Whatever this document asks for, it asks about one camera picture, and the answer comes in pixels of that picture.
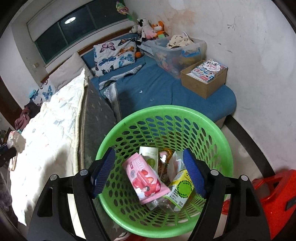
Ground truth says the butterfly pillow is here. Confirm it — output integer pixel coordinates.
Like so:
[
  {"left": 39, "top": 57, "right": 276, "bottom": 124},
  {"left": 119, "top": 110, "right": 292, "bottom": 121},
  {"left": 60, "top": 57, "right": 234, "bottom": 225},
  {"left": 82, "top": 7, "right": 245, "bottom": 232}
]
[
  {"left": 29, "top": 79, "right": 57, "bottom": 107},
  {"left": 92, "top": 38, "right": 137, "bottom": 77}
]

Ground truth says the green plastic mesh trash basket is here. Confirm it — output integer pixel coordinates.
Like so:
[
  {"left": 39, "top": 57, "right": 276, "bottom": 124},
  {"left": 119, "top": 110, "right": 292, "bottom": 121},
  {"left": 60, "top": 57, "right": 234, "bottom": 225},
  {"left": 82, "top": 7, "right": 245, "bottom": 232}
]
[{"left": 97, "top": 105, "right": 233, "bottom": 238}]

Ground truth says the cow plush toy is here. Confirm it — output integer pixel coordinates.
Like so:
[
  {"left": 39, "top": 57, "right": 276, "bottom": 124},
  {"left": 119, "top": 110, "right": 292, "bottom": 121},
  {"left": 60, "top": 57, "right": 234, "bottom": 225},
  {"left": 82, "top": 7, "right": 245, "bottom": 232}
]
[{"left": 129, "top": 18, "right": 151, "bottom": 45}]

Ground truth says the blue bed sheet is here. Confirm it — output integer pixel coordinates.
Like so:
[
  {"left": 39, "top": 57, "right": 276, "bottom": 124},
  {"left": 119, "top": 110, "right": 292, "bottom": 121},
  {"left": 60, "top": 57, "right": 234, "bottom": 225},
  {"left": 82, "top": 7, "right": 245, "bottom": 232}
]
[{"left": 81, "top": 33, "right": 237, "bottom": 123}]

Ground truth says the red plastic stool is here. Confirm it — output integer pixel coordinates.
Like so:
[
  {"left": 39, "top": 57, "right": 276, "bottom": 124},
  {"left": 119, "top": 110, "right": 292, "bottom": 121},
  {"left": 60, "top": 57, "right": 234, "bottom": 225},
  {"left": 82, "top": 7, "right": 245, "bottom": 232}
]
[{"left": 222, "top": 169, "right": 296, "bottom": 240}]

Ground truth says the orange fox plush toy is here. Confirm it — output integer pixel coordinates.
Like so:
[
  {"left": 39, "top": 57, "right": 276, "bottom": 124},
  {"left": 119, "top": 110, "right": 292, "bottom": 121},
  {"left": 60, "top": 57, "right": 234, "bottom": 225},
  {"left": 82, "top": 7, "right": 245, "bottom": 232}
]
[{"left": 152, "top": 21, "right": 169, "bottom": 39}]

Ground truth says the pink pig plush toy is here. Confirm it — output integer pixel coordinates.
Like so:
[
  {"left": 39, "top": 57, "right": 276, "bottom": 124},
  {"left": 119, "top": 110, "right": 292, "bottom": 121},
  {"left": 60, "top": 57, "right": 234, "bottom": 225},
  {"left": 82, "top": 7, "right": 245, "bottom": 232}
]
[{"left": 143, "top": 25, "right": 157, "bottom": 40}]

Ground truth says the brown cardboard box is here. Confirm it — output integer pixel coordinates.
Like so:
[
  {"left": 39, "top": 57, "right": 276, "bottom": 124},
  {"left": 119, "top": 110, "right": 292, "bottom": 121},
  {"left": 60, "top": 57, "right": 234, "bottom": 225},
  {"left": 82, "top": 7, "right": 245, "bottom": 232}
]
[{"left": 181, "top": 59, "right": 228, "bottom": 99}]

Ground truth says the pink snack wrapper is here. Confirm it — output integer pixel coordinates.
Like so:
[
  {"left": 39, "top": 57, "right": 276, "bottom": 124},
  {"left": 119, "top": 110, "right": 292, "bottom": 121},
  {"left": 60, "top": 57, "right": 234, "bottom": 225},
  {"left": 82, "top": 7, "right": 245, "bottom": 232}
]
[{"left": 122, "top": 153, "right": 170, "bottom": 205}]

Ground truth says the orange peel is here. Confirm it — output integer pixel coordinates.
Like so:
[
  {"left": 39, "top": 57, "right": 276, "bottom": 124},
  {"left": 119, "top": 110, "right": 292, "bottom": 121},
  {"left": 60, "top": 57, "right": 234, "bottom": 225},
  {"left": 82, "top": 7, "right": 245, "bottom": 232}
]
[{"left": 158, "top": 148, "right": 173, "bottom": 185}]

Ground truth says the butterfly pillow left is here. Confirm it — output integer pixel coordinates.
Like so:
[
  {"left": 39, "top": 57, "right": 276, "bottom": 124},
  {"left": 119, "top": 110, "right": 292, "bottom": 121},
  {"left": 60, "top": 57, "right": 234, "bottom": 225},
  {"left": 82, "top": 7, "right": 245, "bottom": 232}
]
[{"left": 29, "top": 79, "right": 57, "bottom": 107}]

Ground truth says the dark clothes pile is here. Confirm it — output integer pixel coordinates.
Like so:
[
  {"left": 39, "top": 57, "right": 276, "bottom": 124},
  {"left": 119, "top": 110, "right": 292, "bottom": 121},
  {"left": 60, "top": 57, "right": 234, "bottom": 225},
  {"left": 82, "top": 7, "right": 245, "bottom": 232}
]
[{"left": 15, "top": 102, "right": 41, "bottom": 131}]

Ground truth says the colourful picture book in box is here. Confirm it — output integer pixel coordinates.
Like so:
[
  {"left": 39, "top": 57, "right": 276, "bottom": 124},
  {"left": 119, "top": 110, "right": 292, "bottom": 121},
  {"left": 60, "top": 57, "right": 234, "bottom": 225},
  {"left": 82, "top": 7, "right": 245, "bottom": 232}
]
[{"left": 187, "top": 59, "right": 228, "bottom": 84}]

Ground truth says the white paper cup green logo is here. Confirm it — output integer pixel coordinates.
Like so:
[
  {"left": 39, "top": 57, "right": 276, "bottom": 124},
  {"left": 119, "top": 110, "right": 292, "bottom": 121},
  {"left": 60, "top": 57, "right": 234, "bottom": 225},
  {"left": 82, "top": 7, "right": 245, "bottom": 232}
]
[{"left": 139, "top": 146, "right": 159, "bottom": 173}]

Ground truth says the grey star-pattern mattress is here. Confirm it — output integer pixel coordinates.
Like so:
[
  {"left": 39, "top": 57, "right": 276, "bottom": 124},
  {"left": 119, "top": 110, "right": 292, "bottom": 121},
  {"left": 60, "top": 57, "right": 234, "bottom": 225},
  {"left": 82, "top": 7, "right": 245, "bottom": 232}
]
[{"left": 77, "top": 81, "right": 116, "bottom": 170}]

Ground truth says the butterfly pillow right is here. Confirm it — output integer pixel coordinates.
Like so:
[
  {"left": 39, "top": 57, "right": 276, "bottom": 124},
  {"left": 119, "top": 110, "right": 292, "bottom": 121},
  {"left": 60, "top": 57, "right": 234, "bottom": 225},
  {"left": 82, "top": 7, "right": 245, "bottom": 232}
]
[{"left": 92, "top": 38, "right": 137, "bottom": 77}]

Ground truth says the clear plastic storage bin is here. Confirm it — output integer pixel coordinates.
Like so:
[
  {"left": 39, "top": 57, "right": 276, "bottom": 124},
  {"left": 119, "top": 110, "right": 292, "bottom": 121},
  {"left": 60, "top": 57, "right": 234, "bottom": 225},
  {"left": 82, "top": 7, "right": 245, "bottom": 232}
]
[{"left": 139, "top": 36, "right": 207, "bottom": 78}]

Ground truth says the grey plain pillow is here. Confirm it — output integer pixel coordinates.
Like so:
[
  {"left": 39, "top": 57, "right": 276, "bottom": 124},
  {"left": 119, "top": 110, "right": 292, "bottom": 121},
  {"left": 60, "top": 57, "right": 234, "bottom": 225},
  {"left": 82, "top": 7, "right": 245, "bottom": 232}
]
[{"left": 49, "top": 52, "right": 94, "bottom": 90}]

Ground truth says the dark window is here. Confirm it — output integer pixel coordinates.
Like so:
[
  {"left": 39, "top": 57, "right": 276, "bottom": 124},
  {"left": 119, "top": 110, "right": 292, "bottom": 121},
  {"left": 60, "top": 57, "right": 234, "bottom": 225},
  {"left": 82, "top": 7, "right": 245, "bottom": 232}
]
[{"left": 34, "top": 1, "right": 126, "bottom": 64}]

